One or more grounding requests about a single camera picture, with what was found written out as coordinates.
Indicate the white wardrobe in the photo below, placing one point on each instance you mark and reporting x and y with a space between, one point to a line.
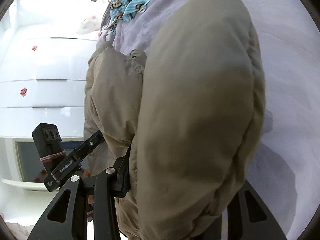
44 61

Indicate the black camera on mount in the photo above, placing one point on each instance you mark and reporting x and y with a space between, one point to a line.
48 144

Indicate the beige puffer jacket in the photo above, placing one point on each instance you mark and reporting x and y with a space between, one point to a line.
190 110

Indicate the white floral pillow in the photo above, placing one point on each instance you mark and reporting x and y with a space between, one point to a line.
89 25

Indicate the lavender fleece bed blanket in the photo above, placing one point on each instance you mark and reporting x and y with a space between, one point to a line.
284 170

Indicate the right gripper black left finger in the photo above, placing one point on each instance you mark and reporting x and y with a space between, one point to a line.
66 215

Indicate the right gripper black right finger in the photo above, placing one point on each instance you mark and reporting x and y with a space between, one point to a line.
248 217

